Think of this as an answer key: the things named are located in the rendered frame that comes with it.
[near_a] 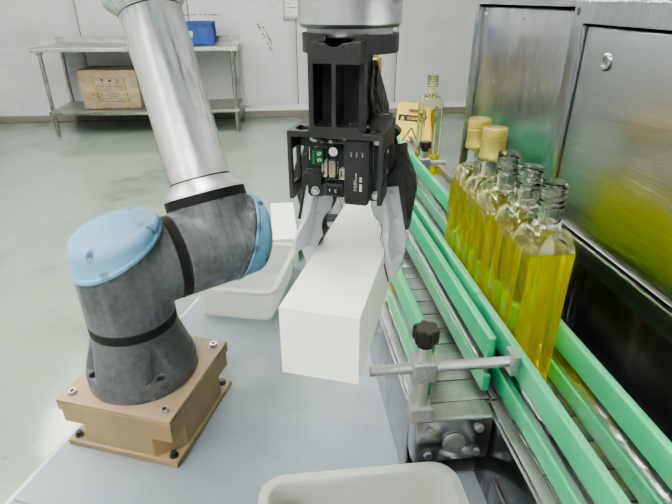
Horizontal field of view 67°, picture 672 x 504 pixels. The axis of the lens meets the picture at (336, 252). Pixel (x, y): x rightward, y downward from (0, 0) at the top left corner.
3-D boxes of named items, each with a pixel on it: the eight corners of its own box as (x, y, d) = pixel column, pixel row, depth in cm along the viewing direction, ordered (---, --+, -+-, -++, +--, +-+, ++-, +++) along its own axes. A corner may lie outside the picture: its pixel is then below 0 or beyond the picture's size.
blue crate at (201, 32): (155, 46, 520) (151, 22, 510) (161, 43, 555) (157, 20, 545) (214, 45, 528) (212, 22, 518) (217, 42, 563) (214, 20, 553)
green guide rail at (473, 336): (488, 391, 63) (497, 338, 59) (480, 391, 63) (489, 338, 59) (336, 111, 218) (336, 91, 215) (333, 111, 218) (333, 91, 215)
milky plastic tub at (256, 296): (192, 324, 101) (186, 286, 98) (229, 271, 121) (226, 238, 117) (277, 332, 99) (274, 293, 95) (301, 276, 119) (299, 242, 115)
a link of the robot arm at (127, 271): (74, 307, 71) (48, 218, 64) (168, 277, 78) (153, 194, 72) (97, 351, 62) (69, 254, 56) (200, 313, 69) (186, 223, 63)
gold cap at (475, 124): (461, 144, 78) (464, 115, 76) (483, 144, 79) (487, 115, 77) (470, 151, 75) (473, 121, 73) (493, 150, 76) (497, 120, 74)
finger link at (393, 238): (379, 307, 43) (350, 207, 40) (389, 274, 48) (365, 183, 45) (415, 303, 42) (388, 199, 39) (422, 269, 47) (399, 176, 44)
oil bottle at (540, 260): (547, 384, 65) (584, 231, 55) (505, 387, 64) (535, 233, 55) (527, 356, 70) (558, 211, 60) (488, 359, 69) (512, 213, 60)
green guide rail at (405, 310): (430, 395, 62) (436, 342, 59) (422, 396, 62) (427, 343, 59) (318, 111, 218) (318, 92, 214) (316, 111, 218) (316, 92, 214)
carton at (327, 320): (282, 371, 40) (278, 307, 37) (349, 243, 61) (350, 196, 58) (358, 384, 39) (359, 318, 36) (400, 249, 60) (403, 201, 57)
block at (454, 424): (489, 461, 62) (497, 419, 59) (413, 468, 61) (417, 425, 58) (478, 439, 65) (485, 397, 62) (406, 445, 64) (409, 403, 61)
